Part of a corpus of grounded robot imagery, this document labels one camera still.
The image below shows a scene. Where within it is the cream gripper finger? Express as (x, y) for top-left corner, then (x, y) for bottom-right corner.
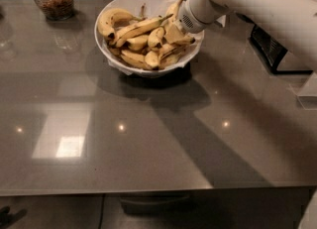
(164, 24), (185, 45)

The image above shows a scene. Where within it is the small banana centre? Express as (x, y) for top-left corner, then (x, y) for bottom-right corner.
(148, 27), (165, 51)

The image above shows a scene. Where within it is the white bowl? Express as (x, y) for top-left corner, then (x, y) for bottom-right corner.
(93, 0), (205, 77)

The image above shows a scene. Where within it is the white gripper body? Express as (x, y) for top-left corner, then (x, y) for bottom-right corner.
(177, 0), (228, 34)

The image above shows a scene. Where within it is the white sign stand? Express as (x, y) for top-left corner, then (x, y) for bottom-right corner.
(215, 15), (227, 28)

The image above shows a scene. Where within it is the large curved banana left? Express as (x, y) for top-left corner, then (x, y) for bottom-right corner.
(97, 8), (141, 40)

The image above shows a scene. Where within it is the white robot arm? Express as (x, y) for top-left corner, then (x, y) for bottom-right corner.
(176, 0), (317, 71)

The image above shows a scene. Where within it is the long banana across top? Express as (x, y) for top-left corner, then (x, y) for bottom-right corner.
(110, 14), (172, 48)

